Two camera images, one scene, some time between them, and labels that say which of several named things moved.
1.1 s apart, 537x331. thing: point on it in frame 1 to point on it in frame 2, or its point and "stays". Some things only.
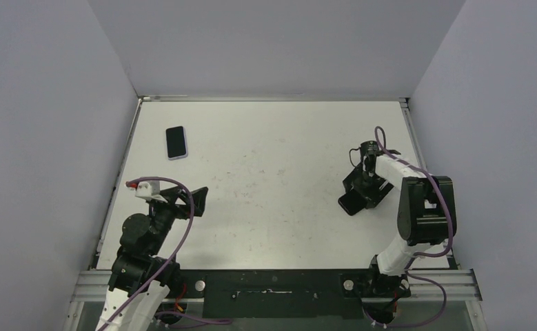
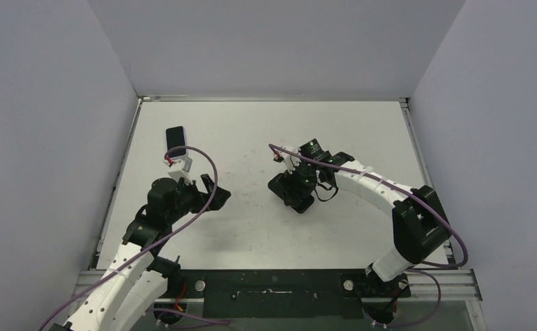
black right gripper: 367,191 to 293,191
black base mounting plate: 278,293 stays
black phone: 176,143 stays
